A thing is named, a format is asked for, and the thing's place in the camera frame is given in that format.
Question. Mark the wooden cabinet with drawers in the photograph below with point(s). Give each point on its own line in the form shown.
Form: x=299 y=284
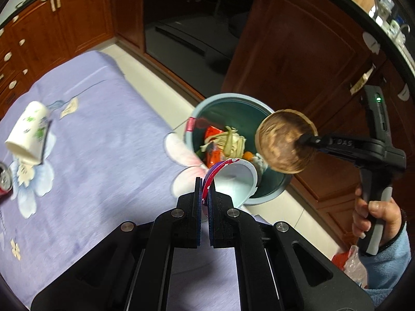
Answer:
x=81 y=16

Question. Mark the orange fruit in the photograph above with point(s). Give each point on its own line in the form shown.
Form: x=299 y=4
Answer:
x=247 y=156

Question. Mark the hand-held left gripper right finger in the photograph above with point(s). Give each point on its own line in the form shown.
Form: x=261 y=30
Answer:
x=213 y=213

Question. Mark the person's right hand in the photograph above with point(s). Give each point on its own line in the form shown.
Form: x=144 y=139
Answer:
x=389 y=213

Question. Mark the teal trash bin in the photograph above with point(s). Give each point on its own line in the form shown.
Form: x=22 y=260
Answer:
x=227 y=110

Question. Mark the black glass appliance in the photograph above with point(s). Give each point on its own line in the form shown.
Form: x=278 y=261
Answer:
x=188 y=22

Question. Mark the brown wooden bowl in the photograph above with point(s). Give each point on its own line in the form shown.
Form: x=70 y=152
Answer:
x=278 y=142

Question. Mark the person's right forearm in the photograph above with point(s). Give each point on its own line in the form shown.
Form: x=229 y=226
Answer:
x=389 y=272

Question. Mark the paper tag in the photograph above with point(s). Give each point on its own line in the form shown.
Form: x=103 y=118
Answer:
x=361 y=82

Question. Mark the clear red plastic bag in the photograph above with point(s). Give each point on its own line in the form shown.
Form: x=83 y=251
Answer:
x=351 y=265

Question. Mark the white cup with red rim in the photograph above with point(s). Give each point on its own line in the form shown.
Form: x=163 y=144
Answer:
x=236 y=181

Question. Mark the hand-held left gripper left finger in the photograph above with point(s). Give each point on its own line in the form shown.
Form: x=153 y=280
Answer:
x=198 y=213

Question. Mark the orange-red snack packet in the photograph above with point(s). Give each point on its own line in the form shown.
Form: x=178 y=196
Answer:
x=212 y=134

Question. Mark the white green paper cup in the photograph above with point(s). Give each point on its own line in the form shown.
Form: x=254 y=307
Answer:
x=27 y=129

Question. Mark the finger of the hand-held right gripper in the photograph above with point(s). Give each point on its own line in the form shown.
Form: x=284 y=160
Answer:
x=343 y=149

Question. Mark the corn husks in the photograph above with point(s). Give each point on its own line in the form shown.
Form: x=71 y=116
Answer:
x=231 y=144

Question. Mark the red soda can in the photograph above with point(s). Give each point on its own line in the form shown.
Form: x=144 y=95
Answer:
x=5 y=181

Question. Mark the brown wooden cabinet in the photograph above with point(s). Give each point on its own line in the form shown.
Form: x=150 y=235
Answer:
x=291 y=55

